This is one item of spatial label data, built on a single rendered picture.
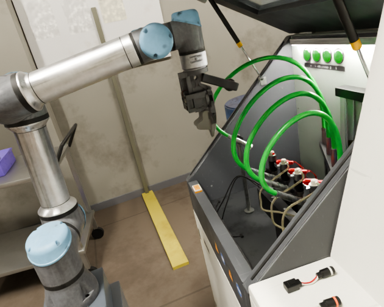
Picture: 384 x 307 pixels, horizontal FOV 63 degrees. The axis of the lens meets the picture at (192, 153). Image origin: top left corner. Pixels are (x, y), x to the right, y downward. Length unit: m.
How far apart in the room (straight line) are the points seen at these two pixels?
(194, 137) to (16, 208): 1.91
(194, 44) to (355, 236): 0.61
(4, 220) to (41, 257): 2.67
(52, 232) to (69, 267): 0.10
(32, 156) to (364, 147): 0.83
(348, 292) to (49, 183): 0.81
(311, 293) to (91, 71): 0.69
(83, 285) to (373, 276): 0.73
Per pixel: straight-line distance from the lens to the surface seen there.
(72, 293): 0.99
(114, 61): 0.74
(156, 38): 0.72
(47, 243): 0.92
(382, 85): 0.71
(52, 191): 1.00
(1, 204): 3.51
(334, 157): 0.99
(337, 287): 0.80
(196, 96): 0.90
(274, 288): 0.80
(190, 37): 0.88
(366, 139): 0.73
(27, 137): 0.95
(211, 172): 1.37
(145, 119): 3.22
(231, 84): 0.93
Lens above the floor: 1.56
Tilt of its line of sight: 22 degrees down
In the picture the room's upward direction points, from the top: 12 degrees counter-clockwise
